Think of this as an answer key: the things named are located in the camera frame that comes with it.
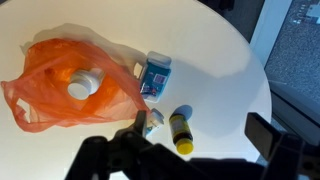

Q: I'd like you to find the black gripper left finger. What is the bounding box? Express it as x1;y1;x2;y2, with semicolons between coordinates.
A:
64;110;208;180

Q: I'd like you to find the brown bottle yellow cap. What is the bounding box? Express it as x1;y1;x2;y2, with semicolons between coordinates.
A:
168;113;195;156

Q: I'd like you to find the clear rectangular container blue label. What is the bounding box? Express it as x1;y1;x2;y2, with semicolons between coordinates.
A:
138;50;173;104

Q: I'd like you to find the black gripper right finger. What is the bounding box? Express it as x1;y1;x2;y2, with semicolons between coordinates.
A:
244;112;320;180

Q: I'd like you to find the white window sill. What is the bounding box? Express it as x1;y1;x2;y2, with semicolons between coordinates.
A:
249;0;295;68

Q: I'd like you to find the orange plastic bag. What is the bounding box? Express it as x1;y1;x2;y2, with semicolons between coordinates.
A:
0;37;150;134

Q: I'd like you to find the small clear plastic box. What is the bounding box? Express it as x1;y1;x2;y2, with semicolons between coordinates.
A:
145;107;165;138

